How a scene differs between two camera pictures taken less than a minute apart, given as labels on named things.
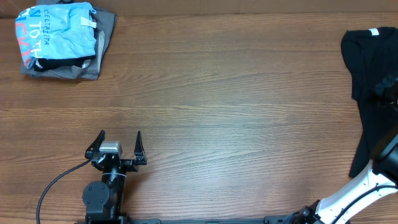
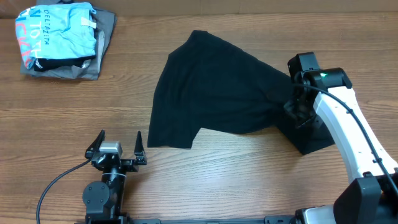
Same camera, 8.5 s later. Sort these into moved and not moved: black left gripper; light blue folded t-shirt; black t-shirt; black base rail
Moved: black t-shirt
Not moved: black base rail; light blue folded t-shirt; black left gripper
